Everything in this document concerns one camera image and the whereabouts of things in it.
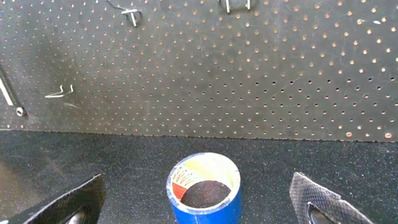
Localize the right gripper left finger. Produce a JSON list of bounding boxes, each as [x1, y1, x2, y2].
[[0, 173, 106, 224]]

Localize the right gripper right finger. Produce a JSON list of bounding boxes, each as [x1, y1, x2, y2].
[[289, 171, 376, 224]]

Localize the black and white pliers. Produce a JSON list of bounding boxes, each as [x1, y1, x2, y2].
[[0, 63, 29, 118]]

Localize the black pegboard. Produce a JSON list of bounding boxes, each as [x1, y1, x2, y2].
[[0, 0, 398, 143]]

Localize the metal hook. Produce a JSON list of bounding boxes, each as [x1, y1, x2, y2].
[[219, 0, 257, 15], [105, 0, 143, 28], [356, 19, 382, 26], [44, 84, 75, 100]]

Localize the roll of blue tape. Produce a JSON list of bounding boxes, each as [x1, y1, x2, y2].
[[165, 152, 243, 224]]

